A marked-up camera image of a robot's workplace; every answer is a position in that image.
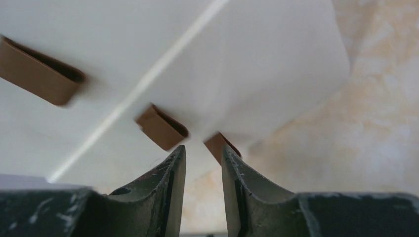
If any white bottom drawer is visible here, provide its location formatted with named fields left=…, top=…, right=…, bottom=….
left=184, top=132, right=247, bottom=184

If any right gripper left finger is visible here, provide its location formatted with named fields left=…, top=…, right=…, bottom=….
left=0, top=145, right=186, bottom=237

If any white drawer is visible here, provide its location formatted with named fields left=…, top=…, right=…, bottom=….
left=137, top=0, right=350, bottom=149
left=184, top=132, right=247, bottom=184
left=0, top=0, right=226, bottom=131

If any white drawer organizer cabinet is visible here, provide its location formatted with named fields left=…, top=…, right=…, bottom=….
left=0, top=78, right=204, bottom=194

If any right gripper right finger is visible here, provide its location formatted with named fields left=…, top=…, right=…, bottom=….
left=221, top=146, right=419, bottom=237

